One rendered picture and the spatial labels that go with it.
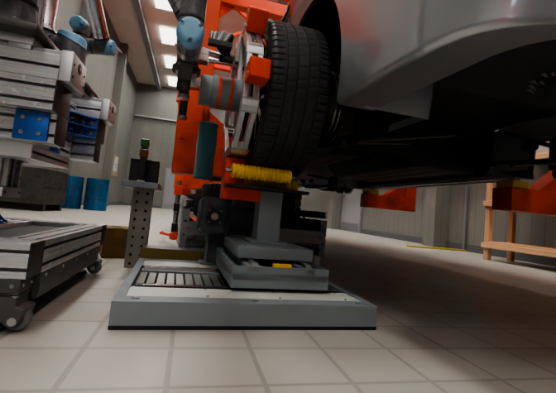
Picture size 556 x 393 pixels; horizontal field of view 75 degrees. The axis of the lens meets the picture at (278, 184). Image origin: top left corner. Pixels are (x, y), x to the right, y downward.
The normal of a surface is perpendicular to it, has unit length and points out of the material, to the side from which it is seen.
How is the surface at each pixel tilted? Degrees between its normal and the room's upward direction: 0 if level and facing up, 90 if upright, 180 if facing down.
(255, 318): 90
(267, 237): 90
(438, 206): 90
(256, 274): 90
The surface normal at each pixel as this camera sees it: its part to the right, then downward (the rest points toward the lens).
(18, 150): 0.24, -0.05
